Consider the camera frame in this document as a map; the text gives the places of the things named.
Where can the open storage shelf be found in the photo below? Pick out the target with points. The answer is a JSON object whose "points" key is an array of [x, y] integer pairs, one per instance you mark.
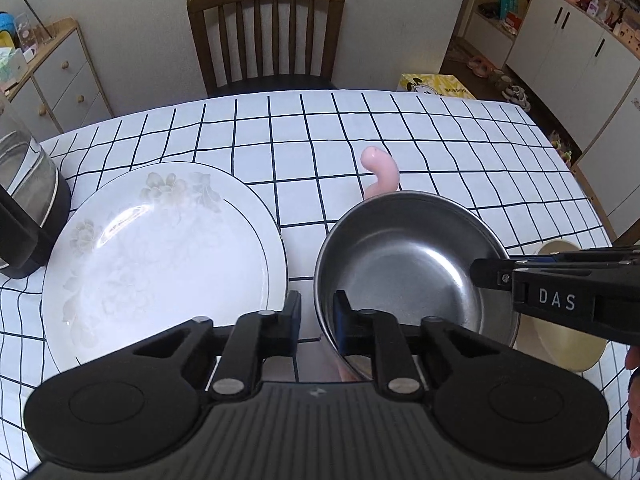
{"points": [[500, 15]]}

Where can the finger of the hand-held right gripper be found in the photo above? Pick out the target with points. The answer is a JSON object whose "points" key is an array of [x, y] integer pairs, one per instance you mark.
{"points": [[490, 272], [542, 259]]}

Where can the blue container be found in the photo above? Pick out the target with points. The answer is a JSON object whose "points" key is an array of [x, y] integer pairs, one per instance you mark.
{"points": [[5, 30]]}

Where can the cream bowl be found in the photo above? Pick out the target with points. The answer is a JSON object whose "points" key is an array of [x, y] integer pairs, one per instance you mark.
{"points": [[565, 347]]}

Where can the white floral plate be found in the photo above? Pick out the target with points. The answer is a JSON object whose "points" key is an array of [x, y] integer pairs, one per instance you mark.
{"points": [[165, 260]]}

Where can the glass electric kettle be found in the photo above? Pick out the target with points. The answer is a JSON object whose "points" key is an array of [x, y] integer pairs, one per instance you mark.
{"points": [[30, 180]]}

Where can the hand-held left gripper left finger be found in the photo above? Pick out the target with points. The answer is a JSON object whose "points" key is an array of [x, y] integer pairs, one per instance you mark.
{"points": [[292, 317]]}

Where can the white checked tablecloth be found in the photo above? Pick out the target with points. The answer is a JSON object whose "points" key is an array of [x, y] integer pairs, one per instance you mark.
{"points": [[350, 125]]}

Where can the person's right hand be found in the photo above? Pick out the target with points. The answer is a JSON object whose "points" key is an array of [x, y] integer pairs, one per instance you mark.
{"points": [[635, 430]]}

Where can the green white tissue box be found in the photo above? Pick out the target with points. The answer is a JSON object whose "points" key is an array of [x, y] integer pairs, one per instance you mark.
{"points": [[11, 65]]}

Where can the yellow cardboard box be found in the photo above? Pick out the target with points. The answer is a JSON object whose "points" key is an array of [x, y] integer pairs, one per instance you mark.
{"points": [[435, 85]]}

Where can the reed diffuser glass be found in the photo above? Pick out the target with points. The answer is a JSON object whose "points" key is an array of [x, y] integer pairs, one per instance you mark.
{"points": [[30, 30]]}

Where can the pink slippers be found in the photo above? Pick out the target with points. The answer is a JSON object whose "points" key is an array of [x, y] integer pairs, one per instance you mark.
{"points": [[480, 66]]}

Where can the stainless steel bowl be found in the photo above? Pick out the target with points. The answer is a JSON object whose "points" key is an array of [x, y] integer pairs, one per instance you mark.
{"points": [[400, 260]]}

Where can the white sneakers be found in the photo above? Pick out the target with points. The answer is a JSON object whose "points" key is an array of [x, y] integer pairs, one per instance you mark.
{"points": [[517, 96]]}

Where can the white cabinet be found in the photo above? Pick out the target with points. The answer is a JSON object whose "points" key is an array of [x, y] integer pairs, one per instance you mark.
{"points": [[575, 45]]}

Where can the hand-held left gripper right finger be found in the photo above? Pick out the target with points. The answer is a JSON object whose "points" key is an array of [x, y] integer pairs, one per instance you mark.
{"points": [[342, 312]]}

